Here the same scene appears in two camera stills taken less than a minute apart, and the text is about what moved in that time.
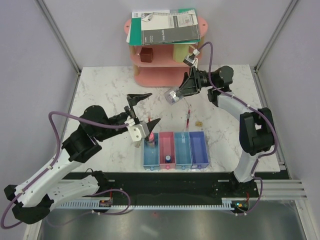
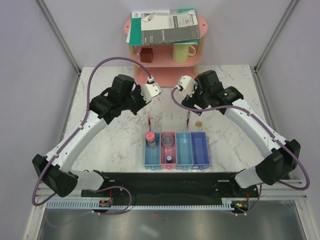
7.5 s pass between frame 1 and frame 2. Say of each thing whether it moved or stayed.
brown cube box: stayed
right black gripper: moved
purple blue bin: stayed
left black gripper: moved
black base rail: stayed
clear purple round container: moved
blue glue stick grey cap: stayed
